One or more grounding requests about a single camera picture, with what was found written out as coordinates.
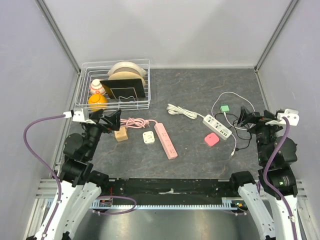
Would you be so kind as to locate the white power strip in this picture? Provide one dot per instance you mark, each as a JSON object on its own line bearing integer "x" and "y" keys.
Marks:
{"x": 218, "y": 128}

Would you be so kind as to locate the yellow round bowl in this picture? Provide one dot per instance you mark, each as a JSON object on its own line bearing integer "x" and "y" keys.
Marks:
{"x": 97, "y": 102}

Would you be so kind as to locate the beige round plate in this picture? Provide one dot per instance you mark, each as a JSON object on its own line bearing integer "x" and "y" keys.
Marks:
{"x": 126, "y": 75}

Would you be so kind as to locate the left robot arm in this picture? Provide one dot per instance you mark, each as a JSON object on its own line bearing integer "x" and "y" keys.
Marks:
{"x": 78, "y": 185}

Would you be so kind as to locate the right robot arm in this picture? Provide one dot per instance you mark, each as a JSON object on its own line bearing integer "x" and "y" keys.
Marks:
{"x": 273, "y": 200}

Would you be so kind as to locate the white square plug adapter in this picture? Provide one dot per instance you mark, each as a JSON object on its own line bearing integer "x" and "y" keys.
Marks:
{"x": 148, "y": 137}

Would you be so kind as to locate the white orange patterned cup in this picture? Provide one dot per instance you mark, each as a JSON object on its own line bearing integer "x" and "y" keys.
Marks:
{"x": 96, "y": 87}

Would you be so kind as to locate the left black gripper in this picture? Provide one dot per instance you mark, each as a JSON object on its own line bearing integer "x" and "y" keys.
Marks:
{"x": 114, "y": 118}

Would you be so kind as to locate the green plug adapter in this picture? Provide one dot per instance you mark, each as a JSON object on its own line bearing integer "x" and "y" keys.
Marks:
{"x": 224, "y": 108}

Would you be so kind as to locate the white wire dish rack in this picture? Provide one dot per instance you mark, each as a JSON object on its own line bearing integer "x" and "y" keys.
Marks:
{"x": 99, "y": 70}

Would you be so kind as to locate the wooden cube socket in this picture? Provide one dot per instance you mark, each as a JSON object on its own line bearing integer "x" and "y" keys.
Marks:
{"x": 121, "y": 135}

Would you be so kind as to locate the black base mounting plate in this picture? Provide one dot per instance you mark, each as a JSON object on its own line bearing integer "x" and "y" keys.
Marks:
{"x": 155, "y": 186}

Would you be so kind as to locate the black square tray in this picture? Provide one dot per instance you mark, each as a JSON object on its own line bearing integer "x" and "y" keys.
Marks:
{"x": 124, "y": 88}

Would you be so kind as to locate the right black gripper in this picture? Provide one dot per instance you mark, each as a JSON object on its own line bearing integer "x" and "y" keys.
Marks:
{"x": 245, "y": 117}

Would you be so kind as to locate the pink power strip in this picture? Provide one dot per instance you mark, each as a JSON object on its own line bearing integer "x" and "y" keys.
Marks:
{"x": 165, "y": 140}

